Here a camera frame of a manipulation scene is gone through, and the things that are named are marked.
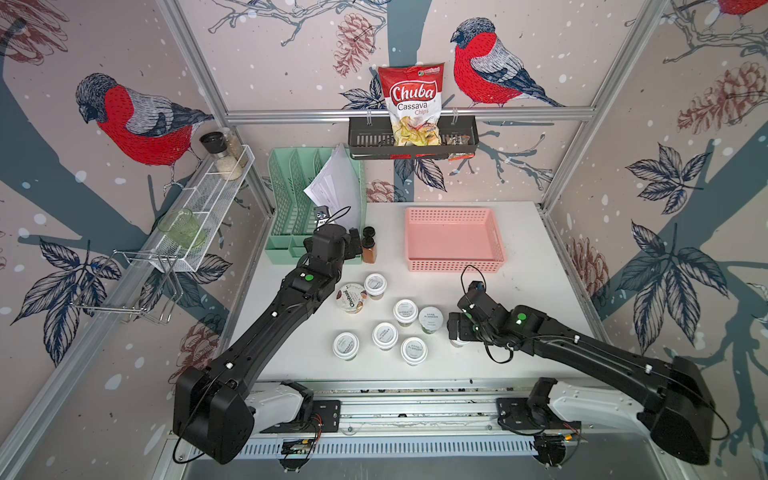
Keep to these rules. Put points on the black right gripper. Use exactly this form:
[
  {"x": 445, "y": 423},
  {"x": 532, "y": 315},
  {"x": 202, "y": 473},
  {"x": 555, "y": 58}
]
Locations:
[{"x": 461, "y": 322}]

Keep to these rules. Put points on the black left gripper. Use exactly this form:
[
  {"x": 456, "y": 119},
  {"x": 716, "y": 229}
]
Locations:
[{"x": 352, "y": 248}]

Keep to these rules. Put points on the green white-lid yogurt cup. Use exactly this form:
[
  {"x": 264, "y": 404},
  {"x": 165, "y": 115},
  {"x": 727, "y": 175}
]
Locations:
[{"x": 431, "y": 319}]

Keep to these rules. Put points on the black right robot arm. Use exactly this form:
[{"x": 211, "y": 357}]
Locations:
[{"x": 677, "y": 407}]

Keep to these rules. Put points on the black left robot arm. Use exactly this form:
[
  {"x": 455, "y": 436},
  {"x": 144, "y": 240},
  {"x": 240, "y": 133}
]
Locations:
[{"x": 215, "y": 408}]

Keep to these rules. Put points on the brown foil-lid yogurt cup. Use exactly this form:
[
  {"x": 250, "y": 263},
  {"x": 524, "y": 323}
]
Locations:
[{"x": 351, "y": 298}]

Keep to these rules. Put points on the pink plastic basket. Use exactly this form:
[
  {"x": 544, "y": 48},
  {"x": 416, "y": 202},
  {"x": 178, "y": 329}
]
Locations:
[{"x": 447, "y": 239}]

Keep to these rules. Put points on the orange spice jar black lid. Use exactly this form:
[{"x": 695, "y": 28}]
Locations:
[{"x": 369, "y": 252}]

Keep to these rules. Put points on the green plastic file organizer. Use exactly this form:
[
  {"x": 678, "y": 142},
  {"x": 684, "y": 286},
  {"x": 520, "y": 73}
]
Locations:
[{"x": 291, "y": 171}]

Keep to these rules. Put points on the white paper stack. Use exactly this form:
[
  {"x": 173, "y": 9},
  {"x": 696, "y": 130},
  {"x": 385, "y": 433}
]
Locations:
[{"x": 337, "y": 187}]

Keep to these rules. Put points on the green glass cup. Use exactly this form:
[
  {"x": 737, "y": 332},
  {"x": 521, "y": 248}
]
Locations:
[{"x": 182, "y": 228}]

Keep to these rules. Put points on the black-lid spice jar on shelf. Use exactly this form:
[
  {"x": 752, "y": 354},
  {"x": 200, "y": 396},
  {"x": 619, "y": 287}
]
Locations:
[{"x": 226, "y": 163}]

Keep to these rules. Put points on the red Chuba cassava chips bag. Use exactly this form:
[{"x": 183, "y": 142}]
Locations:
[{"x": 413, "y": 98}]

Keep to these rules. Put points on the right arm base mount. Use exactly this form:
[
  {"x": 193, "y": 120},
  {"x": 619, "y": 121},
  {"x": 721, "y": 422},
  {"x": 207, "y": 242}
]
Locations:
[{"x": 554, "y": 439}]

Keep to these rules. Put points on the black wall-mounted basket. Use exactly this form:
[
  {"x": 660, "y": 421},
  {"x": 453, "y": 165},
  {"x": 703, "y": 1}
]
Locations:
[{"x": 374, "y": 140}]

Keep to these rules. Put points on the white wire wall shelf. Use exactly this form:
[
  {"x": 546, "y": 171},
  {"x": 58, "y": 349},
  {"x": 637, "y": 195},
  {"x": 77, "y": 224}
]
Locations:
[{"x": 209, "y": 196}]

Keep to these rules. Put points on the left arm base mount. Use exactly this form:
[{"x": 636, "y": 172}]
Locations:
[{"x": 291, "y": 408}]

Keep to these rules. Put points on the chrome wire rack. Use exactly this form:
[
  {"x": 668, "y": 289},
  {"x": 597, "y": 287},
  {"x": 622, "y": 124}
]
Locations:
[{"x": 148, "y": 289}]

